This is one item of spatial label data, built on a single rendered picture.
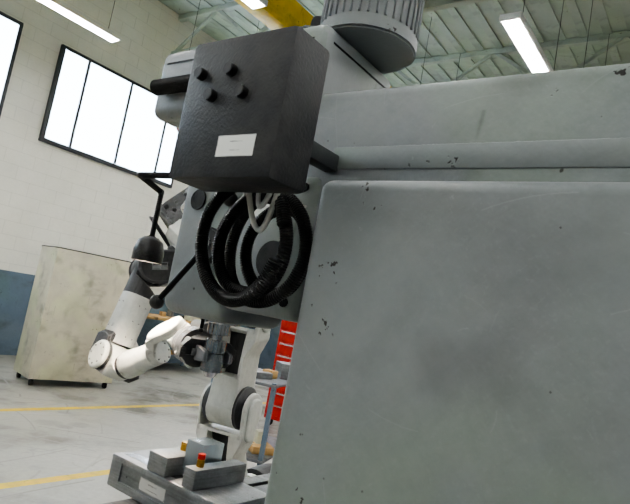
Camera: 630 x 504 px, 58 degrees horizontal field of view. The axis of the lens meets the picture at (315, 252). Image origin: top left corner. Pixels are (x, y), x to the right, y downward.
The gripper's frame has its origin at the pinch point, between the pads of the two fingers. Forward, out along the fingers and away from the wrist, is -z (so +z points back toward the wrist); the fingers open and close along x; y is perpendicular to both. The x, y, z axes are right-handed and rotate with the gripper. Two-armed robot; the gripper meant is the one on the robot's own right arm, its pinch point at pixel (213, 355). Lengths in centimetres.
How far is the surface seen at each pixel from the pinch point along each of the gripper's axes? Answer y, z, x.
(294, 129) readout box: -36, -50, -14
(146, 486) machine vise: 29.2, 4.9, -7.1
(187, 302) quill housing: -10.3, -4.0, -9.1
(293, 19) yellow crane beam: -361, 517, 208
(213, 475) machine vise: 23.2, -5.5, 3.0
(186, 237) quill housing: -23.5, 0.1, -10.9
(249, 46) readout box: -47, -44, -20
